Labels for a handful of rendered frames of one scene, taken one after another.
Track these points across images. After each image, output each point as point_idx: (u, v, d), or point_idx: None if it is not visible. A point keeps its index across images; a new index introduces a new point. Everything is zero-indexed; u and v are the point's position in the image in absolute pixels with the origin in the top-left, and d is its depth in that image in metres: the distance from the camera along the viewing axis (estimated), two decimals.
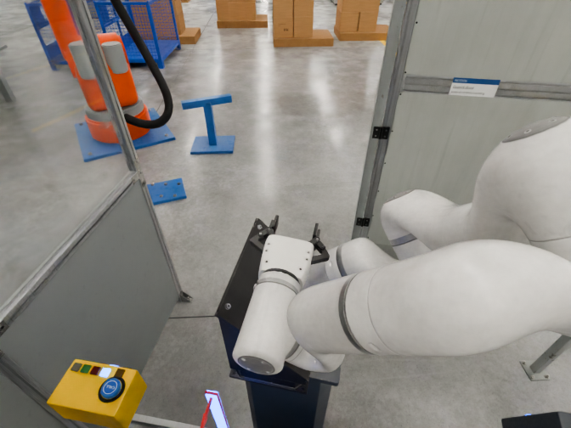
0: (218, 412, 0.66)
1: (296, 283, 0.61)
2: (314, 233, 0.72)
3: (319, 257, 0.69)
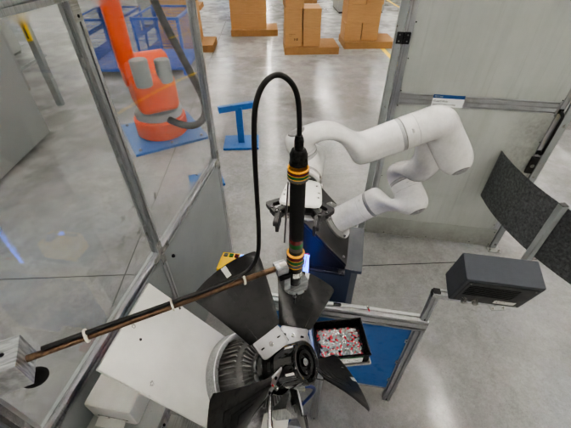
0: (307, 267, 1.36)
1: None
2: (279, 211, 0.77)
3: (274, 199, 0.82)
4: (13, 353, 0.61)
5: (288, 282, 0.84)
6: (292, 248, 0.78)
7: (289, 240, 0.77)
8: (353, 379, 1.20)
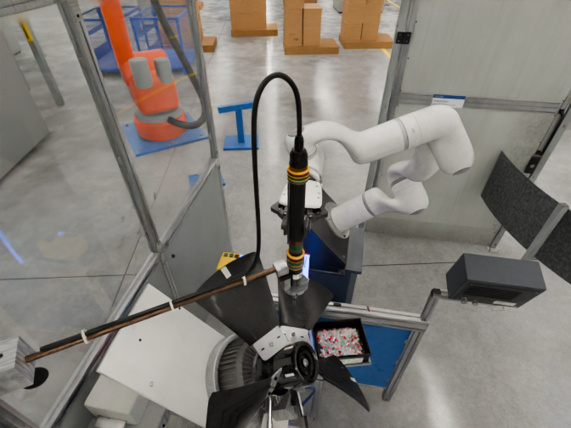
0: (307, 267, 1.36)
1: None
2: (287, 215, 0.76)
3: (278, 202, 0.81)
4: (12, 354, 0.61)
5: (288, 283, 0.84)
6: (292, 249, 0.78)
7: (289, 241, 0.77)
8: None
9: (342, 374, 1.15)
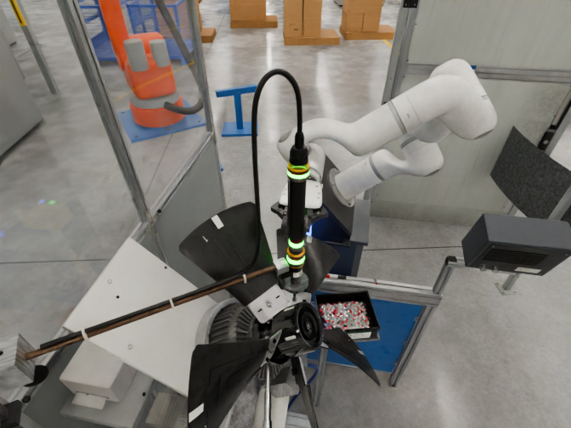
0: (309, 233, 1.24)
1: None
2: (287, 215, 0.76)
3: (278, 202, 0.81)
4: (12, 351, 0.61)
5: (288, 281, 0.84)
6: (292, 246, 0.78)
7: (290, 239, 0.77)
8: None
9: (348, 346, 1.03)
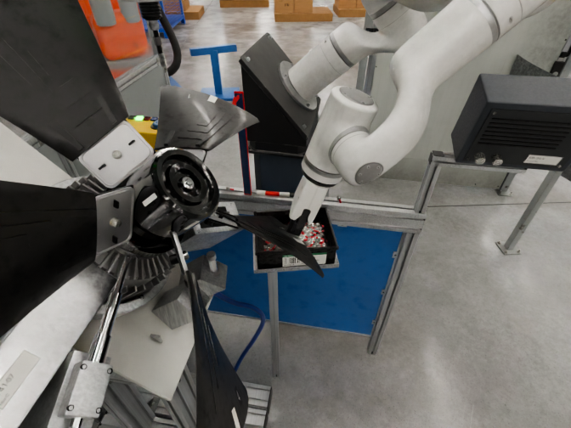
0: None
1: (335, 182, 0.62)
2: (304, 224, 0.74)
3: (305, 220, 0.68)
4: None
5: None
6: None
7: None
8: None
9: (223, 368, 0.48)
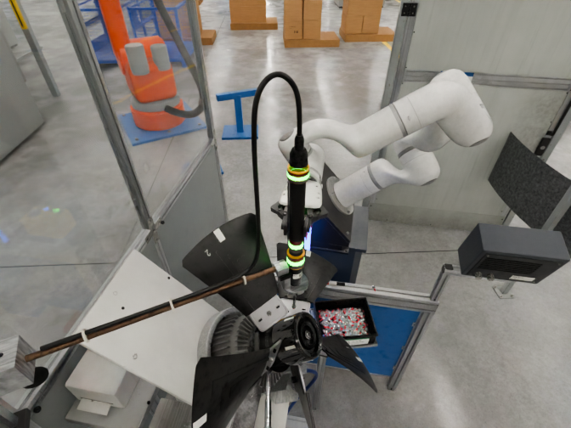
0: (308, 242, 1.26)
1: None
2: (287, 215, 0.76)
3: (277, 203, 0.81)
4: (12, 353, 0.61)
5: (288, 282, 0.84)
6: (292, 248, 0.78)
7: (290, 240, 0.77)
8: (196, 426, 0.59)
9: None
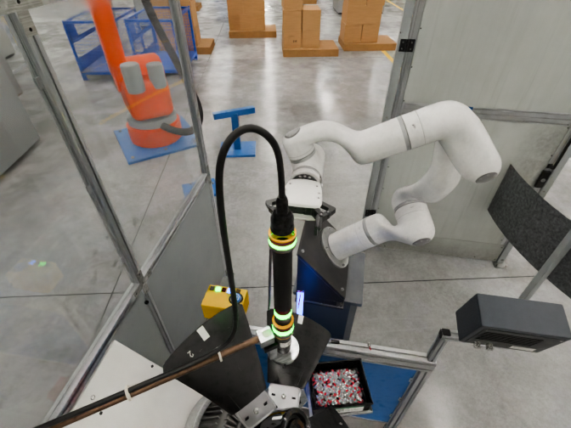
0: (301, 306, 1.22)
1: (293, 173, 0.86)
2: None
3: (274, 199, 0.82)
4: None
5: (274, 351, 0.71)
6: (278, 318, 0.64)
7: (274, 309, 0.63)
8: None
9: None
